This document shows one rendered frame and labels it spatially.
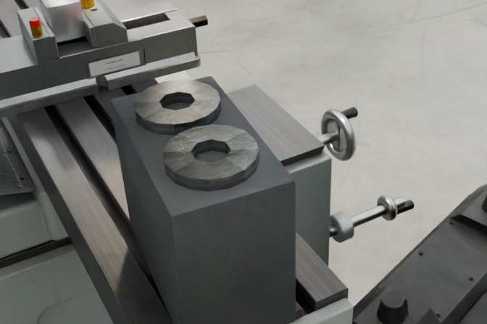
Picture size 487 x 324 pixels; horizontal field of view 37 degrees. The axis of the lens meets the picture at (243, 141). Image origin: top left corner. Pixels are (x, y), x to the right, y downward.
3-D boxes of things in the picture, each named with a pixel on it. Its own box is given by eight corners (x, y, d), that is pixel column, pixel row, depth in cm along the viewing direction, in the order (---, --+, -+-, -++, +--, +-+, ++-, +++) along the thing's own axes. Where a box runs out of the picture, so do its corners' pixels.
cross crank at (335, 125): (338, 138, 168) (340, 94, 161) (369, 164, 159) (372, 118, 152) (278, 159, 162) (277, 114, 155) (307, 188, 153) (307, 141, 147)
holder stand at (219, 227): (222, 201, 93) (211, 63, 82) (298, 322, 76) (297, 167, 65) (130, 228, 90) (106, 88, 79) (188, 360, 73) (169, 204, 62)
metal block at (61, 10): (76, 22, 121) (69, -12, 118) (85, 35, 117) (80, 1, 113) (45, 29, 120) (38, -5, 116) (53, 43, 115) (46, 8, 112)
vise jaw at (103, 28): (106, 13, 126) (103, -8, 124) (128, 41, 117) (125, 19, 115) (72, 21, 124) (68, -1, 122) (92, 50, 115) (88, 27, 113)
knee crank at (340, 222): (402, 200, 163) (404, 179, 159) (419, 215, 158) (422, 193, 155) (319, 234, 155) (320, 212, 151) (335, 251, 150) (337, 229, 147)
